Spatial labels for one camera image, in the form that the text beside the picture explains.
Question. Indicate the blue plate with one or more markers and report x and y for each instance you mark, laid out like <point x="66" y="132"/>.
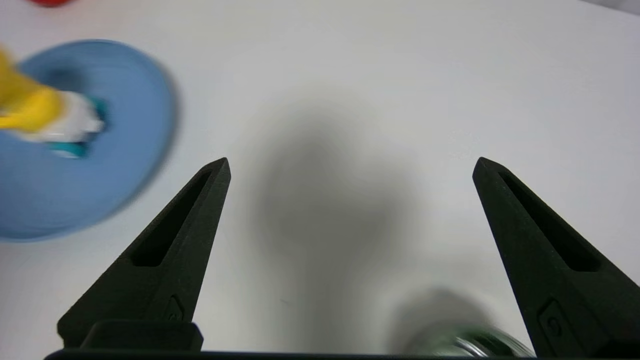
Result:
<point x="75" y="195"/>

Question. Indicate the yellow duck toy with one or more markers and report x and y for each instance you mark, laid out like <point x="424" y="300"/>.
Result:
<point x="35" y="110"/>

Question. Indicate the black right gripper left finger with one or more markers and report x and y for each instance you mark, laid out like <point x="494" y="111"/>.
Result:
<point x="165" y="270"/>

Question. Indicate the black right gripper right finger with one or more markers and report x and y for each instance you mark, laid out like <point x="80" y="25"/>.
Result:
<point x="550" y="270"/>

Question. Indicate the green glass jar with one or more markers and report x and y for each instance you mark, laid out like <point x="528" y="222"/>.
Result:
<point x="475" y="344"/>

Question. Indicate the red plastic cup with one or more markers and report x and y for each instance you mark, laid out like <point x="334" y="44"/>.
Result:
<point x="50" y="2"/>

